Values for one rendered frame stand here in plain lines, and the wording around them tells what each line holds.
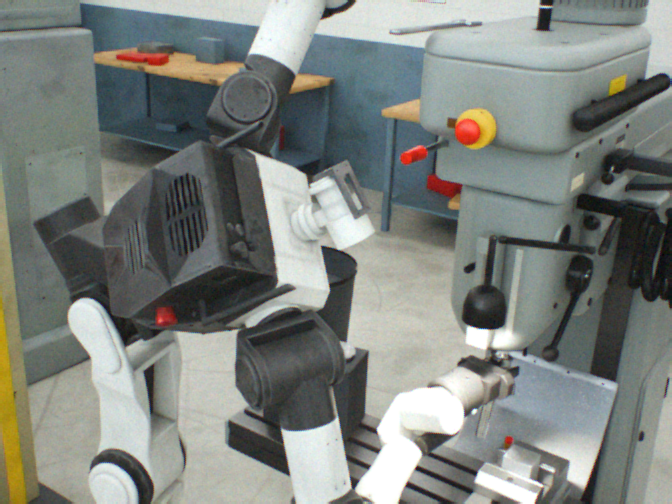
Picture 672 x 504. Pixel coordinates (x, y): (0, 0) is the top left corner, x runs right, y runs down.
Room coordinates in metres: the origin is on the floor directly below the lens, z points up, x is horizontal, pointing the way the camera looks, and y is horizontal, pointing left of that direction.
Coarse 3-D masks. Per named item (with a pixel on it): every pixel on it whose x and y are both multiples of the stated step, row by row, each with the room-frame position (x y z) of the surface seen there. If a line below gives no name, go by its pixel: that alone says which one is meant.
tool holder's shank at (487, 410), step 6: (492, 402) 1.40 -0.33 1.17; (486, 408) 1.40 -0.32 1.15; (492, 408) 1.40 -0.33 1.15; (480, 414) 1.41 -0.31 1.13; (486, 414) 1.40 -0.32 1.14; (480, 420) 1.40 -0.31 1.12; (486, 420) 1.39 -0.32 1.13; (480, 426) 1.40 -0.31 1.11; (486, 426) 1.39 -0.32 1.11; (480, 432) 1.39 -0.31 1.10; (486, 432) 1.39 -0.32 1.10
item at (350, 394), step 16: (352, 352) 1.65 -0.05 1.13; (368, 352) 1.69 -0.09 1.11; (352, 368) 1.60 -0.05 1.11; (336, 384) 1.59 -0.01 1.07; (352, 384) 1.60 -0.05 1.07; (336, 400) 1.59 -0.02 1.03; (352, 400) 1.61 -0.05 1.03; (272, 416) 1.66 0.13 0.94; (352, 416) 1.61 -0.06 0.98; (352, 432) 1.62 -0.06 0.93
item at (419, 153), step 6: (432, 144) 1.33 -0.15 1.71; (438, 144) 1.34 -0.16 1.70; (444, 144) 1.35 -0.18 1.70; (414, 150) 1.27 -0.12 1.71; (420, 150) 1.28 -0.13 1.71; (426, 150) 1.30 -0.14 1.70; (432, 150) 1.32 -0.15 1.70; (402, 156) 1.25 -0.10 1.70; (408, 156) 1.25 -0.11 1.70; (414, 156) 1.26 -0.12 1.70; (420, 156) 1.27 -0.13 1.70; (402, 162) 1.26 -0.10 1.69; (408, 162) 1.25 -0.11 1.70
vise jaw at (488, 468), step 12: (492, 468) 1.36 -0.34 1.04; (504, 468) 1.37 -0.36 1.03; (480, 480) 1.34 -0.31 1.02; (492, 480) 1.33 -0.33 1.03; (504, 480) 1.33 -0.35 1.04; (516, 480) 1.33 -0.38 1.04; (528, 480) 1.33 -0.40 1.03; (480, 492) 1.33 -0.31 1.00; (492, 492) 1.31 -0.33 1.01; (504, 492) 1.31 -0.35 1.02; (516, 492) 1.30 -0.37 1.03; (528, 492) 1.29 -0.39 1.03; (540, 492) 1.30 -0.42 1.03
